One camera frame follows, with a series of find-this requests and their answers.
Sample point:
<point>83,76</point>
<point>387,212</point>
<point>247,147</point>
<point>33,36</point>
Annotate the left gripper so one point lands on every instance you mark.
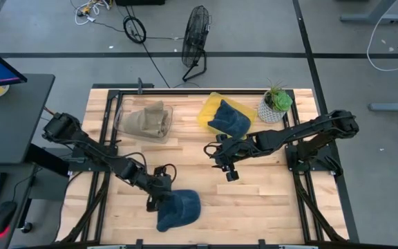
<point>159,181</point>

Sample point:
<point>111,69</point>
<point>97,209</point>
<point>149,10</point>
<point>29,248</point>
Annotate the tan cotton cap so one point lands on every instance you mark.
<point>155,110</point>
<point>161,128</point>
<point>133,122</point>

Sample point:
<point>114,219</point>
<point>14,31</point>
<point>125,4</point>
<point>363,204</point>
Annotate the blue denim cap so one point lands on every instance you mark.
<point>180,211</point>
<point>230,119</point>

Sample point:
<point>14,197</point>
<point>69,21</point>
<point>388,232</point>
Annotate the black aluminium table frame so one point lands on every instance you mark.
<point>107,138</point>

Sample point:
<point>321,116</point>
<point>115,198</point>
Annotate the black box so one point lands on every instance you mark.
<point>140,2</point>

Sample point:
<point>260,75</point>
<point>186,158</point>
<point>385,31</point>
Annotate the black desk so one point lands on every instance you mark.
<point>12,121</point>

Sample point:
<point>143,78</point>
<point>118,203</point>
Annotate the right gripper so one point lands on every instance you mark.
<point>233,148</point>

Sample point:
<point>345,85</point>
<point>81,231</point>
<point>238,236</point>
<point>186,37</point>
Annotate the grey desk foot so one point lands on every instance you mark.
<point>392,106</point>
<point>375,15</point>

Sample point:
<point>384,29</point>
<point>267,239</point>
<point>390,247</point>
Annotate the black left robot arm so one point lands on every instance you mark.
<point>92,148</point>

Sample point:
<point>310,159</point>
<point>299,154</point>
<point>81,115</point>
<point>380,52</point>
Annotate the white patterned plant pot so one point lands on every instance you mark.
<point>268,114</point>

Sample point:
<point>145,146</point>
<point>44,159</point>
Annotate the yellow tray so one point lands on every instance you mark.
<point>207,110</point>

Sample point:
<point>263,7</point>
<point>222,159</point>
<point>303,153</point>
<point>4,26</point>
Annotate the black floor fan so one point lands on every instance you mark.
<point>195,34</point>

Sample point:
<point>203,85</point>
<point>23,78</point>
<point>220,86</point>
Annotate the clear plastic bin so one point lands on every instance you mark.
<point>119,121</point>

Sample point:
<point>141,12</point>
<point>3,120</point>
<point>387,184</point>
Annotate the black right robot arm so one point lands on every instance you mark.
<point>306,131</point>

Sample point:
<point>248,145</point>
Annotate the green succulent plant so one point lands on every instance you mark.
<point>280,98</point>

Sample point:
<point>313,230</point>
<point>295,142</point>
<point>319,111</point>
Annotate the black mouse with red light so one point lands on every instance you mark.
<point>2,218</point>

